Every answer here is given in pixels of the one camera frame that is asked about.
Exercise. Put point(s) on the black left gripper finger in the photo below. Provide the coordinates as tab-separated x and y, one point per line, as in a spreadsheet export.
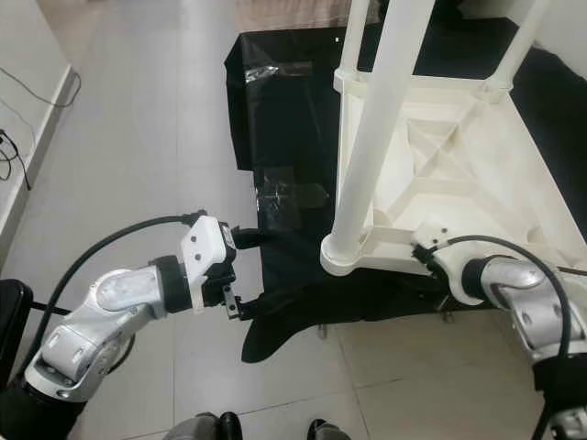
249	237

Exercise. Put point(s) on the white plastic table leg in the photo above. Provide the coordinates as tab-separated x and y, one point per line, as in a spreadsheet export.
353	37
523	46
376	137

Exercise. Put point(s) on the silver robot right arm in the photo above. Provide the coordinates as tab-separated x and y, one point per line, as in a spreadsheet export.
514	284

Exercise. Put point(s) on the black table cloth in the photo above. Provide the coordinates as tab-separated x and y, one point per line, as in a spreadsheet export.
284	128

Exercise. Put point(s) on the silver robot left leg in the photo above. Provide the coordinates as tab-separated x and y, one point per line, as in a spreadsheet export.
193	429

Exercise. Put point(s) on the silver robot leg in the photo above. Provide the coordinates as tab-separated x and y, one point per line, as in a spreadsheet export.
337	434
193	429

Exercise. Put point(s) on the black robot right foot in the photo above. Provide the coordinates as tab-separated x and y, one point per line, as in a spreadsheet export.
316	429

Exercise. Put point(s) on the silver robot right leg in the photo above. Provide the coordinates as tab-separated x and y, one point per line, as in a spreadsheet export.
337	434

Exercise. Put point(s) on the woven wicker bench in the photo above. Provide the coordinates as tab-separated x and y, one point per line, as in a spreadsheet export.
303	11

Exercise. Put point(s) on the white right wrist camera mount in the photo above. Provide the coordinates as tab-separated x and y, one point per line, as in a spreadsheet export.
433	234

